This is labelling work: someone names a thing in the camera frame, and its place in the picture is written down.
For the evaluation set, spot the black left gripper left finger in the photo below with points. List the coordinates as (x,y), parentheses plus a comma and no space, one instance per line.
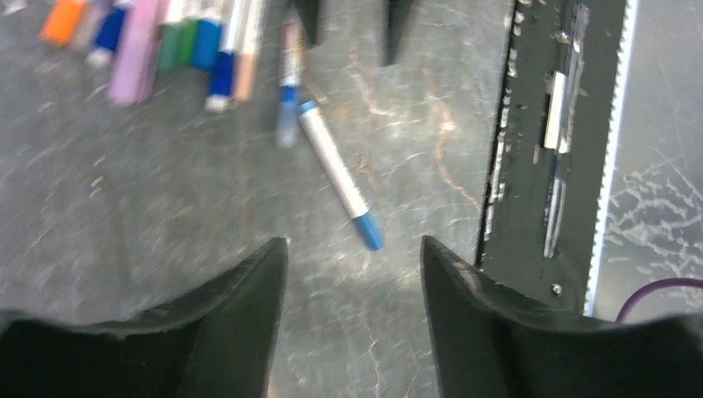
(216,340)

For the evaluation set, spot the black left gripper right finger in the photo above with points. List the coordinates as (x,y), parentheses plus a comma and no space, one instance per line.
(489,340)

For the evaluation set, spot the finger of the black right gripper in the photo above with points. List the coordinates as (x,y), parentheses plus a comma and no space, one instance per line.
(397,16)
(310,12)

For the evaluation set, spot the blue capped white marker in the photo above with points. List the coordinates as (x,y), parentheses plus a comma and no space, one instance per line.
(320,136)

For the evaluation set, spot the pink highlighter marker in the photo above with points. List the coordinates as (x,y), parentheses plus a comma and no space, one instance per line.
(135,64)

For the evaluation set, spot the orange capped white marker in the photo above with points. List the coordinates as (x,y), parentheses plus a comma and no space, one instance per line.
(61,21)

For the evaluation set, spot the clear capped blue marker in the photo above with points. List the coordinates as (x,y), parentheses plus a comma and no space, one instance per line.
(290,74)

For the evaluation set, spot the peach capped marker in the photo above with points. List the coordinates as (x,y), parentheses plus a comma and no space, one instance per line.
(248,54)

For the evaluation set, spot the navy capped white marker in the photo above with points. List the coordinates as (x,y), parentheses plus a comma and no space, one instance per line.
(222,74)

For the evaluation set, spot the green capped marker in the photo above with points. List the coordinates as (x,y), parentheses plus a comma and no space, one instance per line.
(177,33)

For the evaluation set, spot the dark blue capped marker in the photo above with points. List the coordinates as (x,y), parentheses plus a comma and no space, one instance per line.
(107,38)

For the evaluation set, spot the white slotted cable duct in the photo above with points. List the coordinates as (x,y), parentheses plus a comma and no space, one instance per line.
(620,80)

